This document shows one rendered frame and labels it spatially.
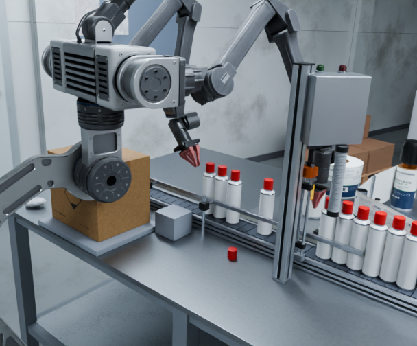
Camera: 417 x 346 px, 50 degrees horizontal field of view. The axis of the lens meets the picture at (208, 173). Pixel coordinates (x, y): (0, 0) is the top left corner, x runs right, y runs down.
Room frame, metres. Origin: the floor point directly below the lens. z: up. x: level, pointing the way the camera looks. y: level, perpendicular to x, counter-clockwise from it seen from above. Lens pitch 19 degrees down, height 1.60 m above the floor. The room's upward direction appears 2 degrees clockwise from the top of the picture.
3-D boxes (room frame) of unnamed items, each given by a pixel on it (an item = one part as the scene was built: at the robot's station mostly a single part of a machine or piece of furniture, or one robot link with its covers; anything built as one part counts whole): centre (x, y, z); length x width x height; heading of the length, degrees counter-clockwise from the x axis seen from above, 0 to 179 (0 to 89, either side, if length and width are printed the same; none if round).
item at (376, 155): (4.79, -1.45, 0.32); 1.10 x 0.78 x 0.65; 123
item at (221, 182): (1.60, -0.05, 0.98); 0.05 x 0.05 x 0.20
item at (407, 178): (1.75, -0.81, 1.04); 0.09 x 0.09 x 0.29
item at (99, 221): (1.59, 0.41, 0.99); 0.30 x 0.24 x 0.27; 50
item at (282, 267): (1.25, -0.25, 1.17); 0.04 x 0.04 x 0.67; 51
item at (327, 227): (1.32, -0.39, 0.98); 0.05 x 0.05 x 0.20
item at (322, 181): (1.42, -0.37, 1.13); 0.10 x 0.07 x 0.07; 51
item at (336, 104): (1.26, -0.33, 1.38); 0.17 x 0.10 x 0.19; 106
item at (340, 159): (1.21, -0.37, 1.18); 0.04 x 0.04 x 0.21
